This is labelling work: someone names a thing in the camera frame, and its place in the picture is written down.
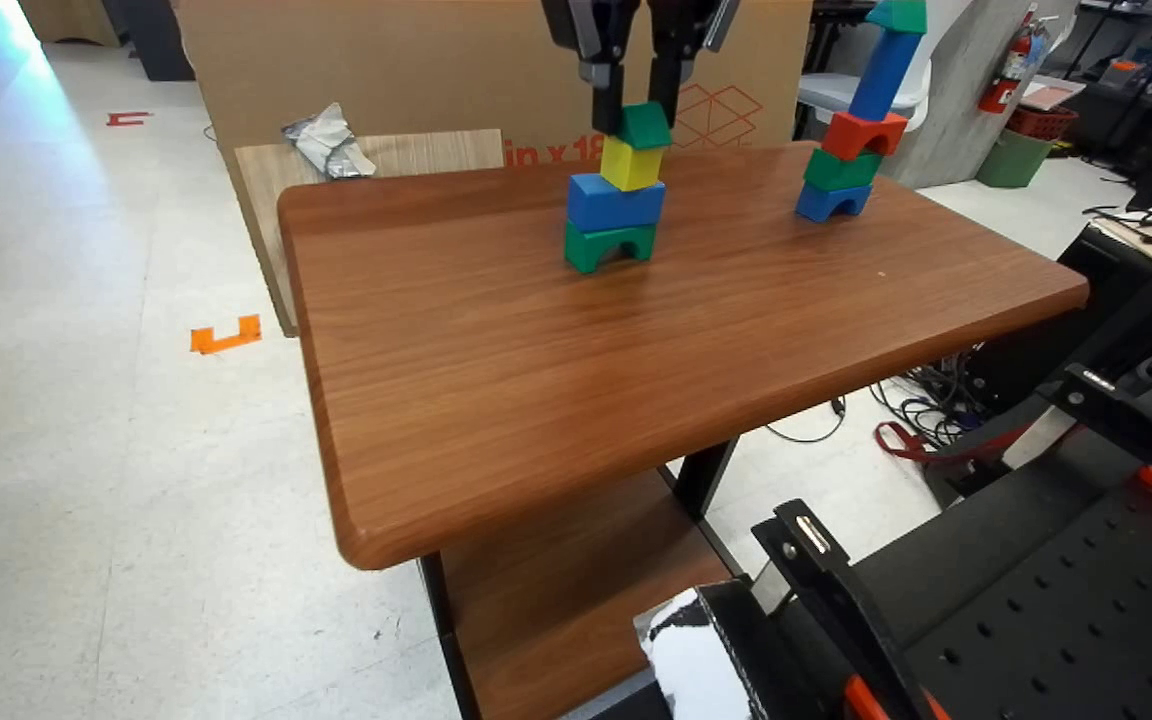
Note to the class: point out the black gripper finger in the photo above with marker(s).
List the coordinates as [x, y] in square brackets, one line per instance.
[604, 79]
[668, 68]

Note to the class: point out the green triangular block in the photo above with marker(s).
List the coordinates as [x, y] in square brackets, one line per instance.
[645, 124]

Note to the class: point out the yellow cube block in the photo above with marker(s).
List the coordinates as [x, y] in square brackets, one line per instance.
[631, 171]

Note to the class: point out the blue rectangular block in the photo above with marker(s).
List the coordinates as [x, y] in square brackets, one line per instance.
[599, 207]

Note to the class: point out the green arch block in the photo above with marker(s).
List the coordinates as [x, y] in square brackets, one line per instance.
[584, 249]

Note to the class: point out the red arch block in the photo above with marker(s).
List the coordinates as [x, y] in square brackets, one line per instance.
[854, 134]

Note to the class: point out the green block in right tower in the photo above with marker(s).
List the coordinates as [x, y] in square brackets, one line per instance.
[840, 174]

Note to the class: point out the teal top block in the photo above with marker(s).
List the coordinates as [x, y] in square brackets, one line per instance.
[900, 16]

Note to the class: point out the blue tall block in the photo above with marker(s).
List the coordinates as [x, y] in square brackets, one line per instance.
[881, 72]

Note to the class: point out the blue arch block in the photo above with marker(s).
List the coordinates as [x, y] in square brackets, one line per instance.
[829, 202]

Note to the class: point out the large cardboard box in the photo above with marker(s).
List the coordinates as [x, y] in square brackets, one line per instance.
[444, 67]

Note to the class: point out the red fire extinguisher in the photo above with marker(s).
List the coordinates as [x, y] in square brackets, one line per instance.
[1025, 49]

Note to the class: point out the green bucket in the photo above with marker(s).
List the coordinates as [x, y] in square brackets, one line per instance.
[1014, 163]

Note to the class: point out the black table leg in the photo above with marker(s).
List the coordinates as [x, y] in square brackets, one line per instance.
[702, 479]

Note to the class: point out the orange tape floor marker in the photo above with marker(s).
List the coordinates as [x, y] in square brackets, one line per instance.
[208, 343]

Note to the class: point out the red tape floor marker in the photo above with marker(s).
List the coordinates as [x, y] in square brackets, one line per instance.
[127, 118]

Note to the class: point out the lower wooden shelf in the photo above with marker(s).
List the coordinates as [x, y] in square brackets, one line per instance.
[538, 616]

